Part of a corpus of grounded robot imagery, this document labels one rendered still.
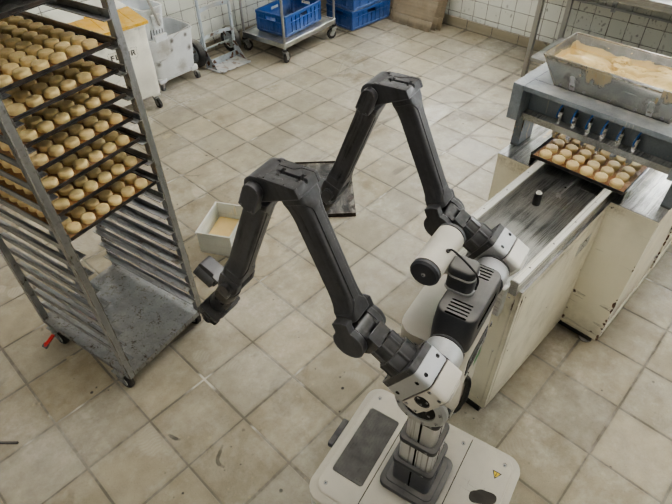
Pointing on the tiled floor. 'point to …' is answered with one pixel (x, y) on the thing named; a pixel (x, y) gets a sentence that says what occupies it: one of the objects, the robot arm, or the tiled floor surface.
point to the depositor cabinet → (654, 239)
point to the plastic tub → (219, 228)
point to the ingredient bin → (138, 48)
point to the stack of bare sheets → (343, 207)
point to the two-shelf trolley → (284, 32)
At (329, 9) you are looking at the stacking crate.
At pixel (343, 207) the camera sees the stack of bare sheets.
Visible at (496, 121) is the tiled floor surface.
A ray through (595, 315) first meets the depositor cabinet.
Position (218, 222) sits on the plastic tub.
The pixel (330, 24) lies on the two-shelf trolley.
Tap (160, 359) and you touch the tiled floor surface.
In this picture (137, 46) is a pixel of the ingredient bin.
